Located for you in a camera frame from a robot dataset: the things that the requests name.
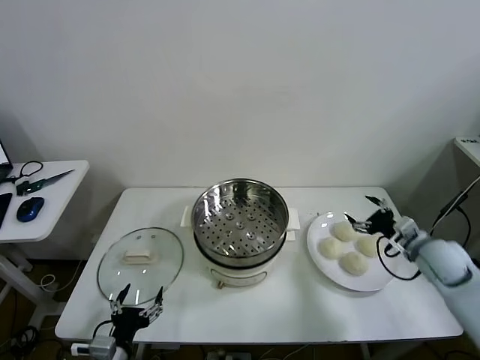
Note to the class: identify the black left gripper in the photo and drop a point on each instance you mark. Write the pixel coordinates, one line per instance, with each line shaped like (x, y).
(127, 320)

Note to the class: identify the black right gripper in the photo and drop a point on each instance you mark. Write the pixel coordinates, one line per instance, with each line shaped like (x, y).
(383, 223)

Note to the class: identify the white steamed baozi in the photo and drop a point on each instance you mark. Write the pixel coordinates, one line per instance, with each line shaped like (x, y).
(365, 247)
(344, 230)
(352, 262)
(330, 247)

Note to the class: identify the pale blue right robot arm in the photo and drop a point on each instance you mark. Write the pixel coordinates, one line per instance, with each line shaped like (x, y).
(438, 258)

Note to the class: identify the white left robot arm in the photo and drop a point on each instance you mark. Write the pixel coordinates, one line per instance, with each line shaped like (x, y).
(120, 355)

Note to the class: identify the perforated steel steamer basket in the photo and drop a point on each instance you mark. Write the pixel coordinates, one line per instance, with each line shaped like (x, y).
(210, 202)

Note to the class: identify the white table leg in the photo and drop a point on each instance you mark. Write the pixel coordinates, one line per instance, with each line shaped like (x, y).
(366, 351)
(140, 352)

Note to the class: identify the white round plate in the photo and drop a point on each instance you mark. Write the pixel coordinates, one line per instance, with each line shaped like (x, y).
(320, 230)

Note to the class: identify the small white labelled box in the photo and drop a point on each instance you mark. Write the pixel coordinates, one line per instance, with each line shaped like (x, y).
(80, 349)

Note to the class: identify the white floor power strip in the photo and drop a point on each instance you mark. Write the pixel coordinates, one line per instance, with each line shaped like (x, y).
(228, 356)

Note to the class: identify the cream electric cooking pot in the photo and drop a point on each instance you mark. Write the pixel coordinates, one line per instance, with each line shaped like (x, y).
(240, 275)

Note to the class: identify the white side desk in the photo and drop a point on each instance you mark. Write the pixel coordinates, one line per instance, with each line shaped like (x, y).
(468, 152)

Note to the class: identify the white side table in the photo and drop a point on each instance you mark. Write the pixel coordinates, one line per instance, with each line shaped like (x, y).
(63, 210)

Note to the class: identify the small dark flat object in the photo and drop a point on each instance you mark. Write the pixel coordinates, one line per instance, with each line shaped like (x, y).
(470, 140)

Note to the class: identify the blue computer mouse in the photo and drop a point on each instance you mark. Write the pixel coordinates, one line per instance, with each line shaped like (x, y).
(30, 209)

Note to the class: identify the black flat phone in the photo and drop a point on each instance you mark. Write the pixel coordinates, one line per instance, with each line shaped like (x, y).
(3, 208)

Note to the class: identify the black laptop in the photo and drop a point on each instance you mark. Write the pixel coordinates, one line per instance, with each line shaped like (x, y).
(3, 153)

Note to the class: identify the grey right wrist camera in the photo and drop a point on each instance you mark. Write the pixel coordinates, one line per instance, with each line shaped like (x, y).
(407, 228)

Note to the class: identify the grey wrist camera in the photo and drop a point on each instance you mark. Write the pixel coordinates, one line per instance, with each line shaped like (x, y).
(102, 343)
(407, 228)

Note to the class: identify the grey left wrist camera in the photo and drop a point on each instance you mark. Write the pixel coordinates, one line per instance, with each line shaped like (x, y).
(102, 343)

